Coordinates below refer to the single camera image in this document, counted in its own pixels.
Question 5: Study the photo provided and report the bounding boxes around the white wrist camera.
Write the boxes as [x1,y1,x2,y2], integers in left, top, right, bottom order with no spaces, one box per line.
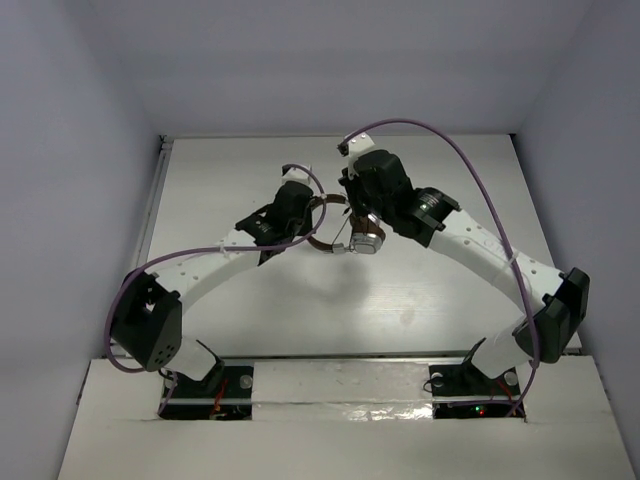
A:
[281,164,312,186]
[337,133,376,176]

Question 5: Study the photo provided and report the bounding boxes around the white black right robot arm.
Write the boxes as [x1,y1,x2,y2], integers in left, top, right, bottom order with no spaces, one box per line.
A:
[339,149,590,393]

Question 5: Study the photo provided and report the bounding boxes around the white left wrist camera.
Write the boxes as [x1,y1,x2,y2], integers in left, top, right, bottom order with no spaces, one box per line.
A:
[281,164,312,186]

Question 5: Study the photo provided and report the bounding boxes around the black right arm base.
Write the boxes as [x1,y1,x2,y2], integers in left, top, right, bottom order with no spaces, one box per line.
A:
[422,339,526,419]

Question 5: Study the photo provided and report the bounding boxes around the white front board with tape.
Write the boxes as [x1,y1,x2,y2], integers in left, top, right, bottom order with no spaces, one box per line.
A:
[60,356,634,479]

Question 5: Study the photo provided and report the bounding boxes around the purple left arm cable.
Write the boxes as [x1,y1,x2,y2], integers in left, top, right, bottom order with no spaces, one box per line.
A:
[102,162,331,416]

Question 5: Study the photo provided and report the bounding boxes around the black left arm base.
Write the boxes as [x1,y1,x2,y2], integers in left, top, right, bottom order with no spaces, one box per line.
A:
[159,361,254,421]

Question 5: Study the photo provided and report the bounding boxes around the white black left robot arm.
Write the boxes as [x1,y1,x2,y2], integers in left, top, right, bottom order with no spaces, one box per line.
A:
[106,180,313,394]

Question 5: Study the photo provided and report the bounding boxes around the brown silver headphones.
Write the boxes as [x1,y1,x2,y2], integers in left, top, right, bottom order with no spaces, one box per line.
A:
[307,194,386,255]

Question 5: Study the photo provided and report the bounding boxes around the aluminium rail left table edge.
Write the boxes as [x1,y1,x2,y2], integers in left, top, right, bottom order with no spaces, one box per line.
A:
[102,135,174,357]

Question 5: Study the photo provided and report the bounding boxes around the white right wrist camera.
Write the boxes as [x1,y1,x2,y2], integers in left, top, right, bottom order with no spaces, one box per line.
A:
[337,133,376,176]

